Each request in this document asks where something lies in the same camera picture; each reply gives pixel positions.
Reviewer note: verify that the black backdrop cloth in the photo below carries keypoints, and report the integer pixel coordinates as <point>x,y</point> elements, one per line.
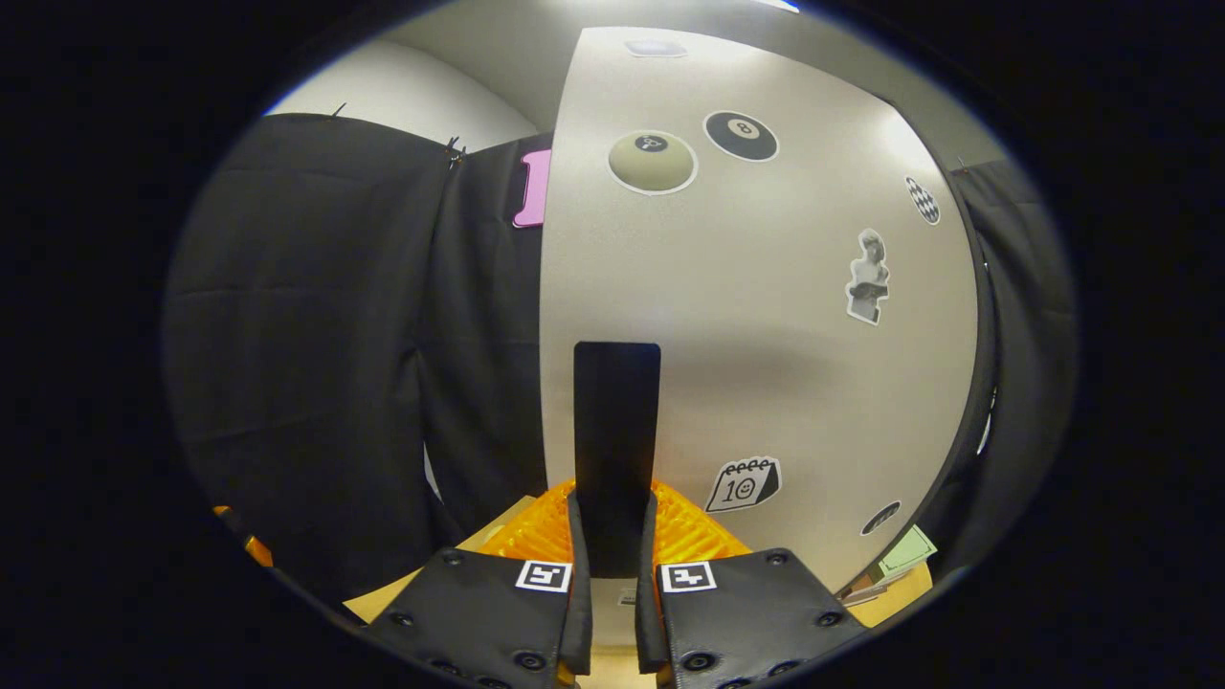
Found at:
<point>316,335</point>

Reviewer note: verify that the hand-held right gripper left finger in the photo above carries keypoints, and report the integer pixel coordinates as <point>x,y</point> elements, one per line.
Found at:
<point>478,612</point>

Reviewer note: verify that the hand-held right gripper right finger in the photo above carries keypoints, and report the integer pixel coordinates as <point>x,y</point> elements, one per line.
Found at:
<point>746,612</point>

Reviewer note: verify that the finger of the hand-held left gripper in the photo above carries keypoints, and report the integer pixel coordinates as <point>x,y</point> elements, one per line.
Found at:
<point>251,545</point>

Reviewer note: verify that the green book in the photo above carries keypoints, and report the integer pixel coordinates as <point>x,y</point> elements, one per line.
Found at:
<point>904,553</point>

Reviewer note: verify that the grey cabinet door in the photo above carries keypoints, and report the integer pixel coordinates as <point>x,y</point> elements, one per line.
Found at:
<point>766,364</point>

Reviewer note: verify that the brown book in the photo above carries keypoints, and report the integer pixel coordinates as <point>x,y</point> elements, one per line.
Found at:
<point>866,586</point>

